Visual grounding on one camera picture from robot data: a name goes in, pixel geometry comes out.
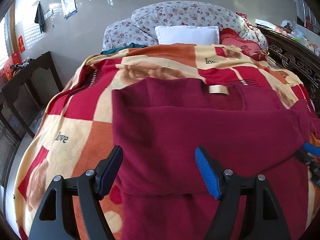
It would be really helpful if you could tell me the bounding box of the maroon fleece garment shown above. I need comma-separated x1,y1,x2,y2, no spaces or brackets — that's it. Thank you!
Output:
112,78,319,239

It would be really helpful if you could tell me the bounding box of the red orange love blanket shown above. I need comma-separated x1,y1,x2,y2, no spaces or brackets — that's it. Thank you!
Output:
14,44,319,239

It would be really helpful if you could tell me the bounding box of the carved dark wooden headboard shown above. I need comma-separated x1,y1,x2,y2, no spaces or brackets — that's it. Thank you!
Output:
257,25,320,114

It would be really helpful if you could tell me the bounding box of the red pink embroidered pillow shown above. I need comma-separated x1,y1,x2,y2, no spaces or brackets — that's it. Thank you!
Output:
220,28,267,61

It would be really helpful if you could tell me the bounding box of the clutter on headboard shelf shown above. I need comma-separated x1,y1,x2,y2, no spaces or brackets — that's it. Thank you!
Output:
255,18,319,56

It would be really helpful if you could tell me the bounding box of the dark wooden side table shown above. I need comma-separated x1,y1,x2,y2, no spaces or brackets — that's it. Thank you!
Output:
1,51,63,138

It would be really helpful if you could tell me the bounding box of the white pillow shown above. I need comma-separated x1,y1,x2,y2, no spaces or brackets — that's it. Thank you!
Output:
155,25,220,46

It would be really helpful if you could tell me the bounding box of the red gift box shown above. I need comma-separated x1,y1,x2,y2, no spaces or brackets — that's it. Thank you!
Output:
4,52,22,80

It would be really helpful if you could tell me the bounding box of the floral quilt bundle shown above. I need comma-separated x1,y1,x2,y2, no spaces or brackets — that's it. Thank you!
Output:
102,1,268,51

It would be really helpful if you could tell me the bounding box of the teal cloth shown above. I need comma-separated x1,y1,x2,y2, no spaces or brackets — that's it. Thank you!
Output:
100,43,148,55

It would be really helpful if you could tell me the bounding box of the dark cloth on hook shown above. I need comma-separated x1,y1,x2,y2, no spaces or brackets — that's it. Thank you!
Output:
34,2,45,33

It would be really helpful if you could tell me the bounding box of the red wall sticker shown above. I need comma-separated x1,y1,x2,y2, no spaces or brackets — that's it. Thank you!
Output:
18,35,25,53

